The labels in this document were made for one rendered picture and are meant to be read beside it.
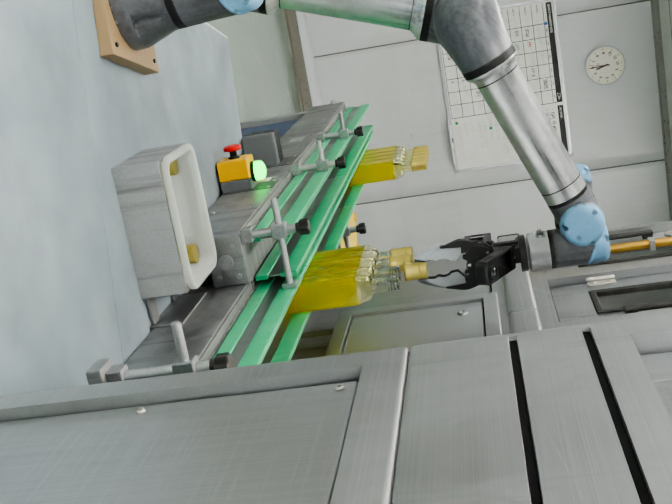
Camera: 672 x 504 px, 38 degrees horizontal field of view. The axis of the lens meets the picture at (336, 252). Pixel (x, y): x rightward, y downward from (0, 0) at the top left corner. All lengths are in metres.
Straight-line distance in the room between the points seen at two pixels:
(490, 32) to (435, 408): 0.98
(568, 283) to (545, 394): 1.48
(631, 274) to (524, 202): 5.66
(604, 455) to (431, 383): 0.19
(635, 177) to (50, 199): 6.82
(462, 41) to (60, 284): 0.75
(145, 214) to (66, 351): 0.33
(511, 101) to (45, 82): 0.74
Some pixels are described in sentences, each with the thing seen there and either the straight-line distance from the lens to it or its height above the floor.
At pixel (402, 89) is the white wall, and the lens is 7.73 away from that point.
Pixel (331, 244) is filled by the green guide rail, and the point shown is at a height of 0.95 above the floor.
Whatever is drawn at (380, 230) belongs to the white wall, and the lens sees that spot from 7.95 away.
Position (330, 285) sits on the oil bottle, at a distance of 1.85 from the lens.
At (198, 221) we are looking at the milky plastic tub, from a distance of 1.76.
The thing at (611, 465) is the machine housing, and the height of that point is 1.38.
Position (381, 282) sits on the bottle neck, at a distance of 1.85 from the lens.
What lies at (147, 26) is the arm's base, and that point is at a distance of 1.70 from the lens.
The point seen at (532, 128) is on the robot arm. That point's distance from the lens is 1.69.
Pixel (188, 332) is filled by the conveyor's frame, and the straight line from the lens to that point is 1.61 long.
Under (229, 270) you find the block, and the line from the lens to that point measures 1.80.
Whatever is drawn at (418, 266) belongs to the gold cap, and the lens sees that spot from 1.90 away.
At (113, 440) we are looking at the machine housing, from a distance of 0.87.
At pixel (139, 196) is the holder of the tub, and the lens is 1.60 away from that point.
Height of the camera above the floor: 1.33
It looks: 9 degrees down
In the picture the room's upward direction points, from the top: 82 degrees clockwise
